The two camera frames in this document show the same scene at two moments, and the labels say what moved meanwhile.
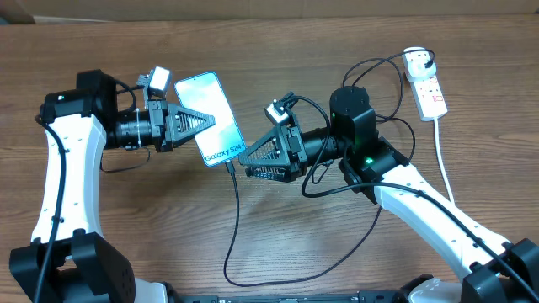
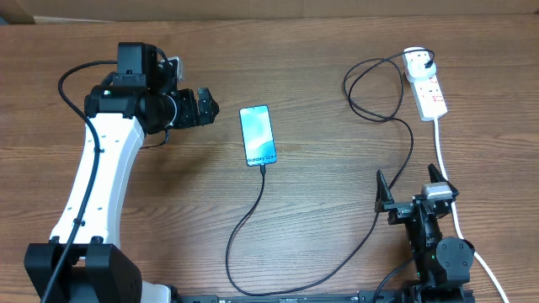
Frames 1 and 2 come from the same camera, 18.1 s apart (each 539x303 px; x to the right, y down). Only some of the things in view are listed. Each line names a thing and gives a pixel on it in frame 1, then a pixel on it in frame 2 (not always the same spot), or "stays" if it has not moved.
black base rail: [324, 296] stays
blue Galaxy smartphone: [203, 93] to [258, 135]
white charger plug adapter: [419, 66] stays
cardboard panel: [47, 11] stays
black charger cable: [236, 184] to [351, 267]
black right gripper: [288, 142] to [400, 211]
